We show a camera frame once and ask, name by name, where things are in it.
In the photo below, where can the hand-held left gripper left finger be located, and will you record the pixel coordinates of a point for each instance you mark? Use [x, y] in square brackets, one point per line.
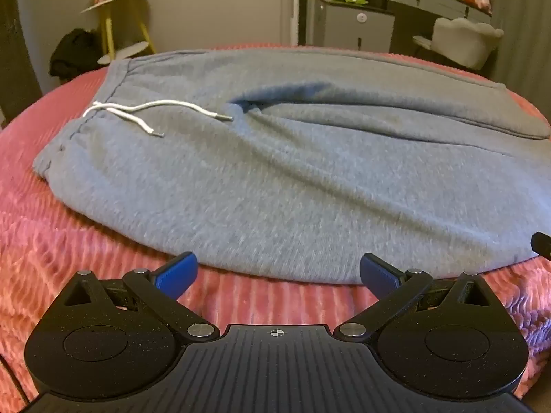
[176, 272]

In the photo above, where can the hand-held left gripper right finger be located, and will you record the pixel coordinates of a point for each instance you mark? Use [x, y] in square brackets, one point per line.
[381, 272]

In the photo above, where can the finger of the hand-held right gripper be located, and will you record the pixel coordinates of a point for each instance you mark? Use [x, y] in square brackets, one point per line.
[543, 245]

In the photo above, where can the grey pants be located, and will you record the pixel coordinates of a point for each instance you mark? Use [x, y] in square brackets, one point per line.
[275, 159]

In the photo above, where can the pink ribbed blanket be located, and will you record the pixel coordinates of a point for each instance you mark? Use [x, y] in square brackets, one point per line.
[86, 245]

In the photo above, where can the grey curtain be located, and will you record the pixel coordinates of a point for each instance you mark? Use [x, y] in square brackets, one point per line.
[523, 30]

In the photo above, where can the white shell chair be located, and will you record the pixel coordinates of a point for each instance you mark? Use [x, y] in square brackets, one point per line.
[467, 41]

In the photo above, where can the black cloth bundle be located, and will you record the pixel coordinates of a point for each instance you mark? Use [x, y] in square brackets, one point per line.
[75, 53]

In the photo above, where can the grey cabinet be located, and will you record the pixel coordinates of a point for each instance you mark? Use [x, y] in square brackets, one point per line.
[353, 30]

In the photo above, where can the yellow side table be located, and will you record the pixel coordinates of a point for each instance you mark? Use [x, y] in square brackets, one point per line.
[109, 21]

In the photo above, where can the green tray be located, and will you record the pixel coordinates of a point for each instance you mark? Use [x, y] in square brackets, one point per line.
[351, 0]

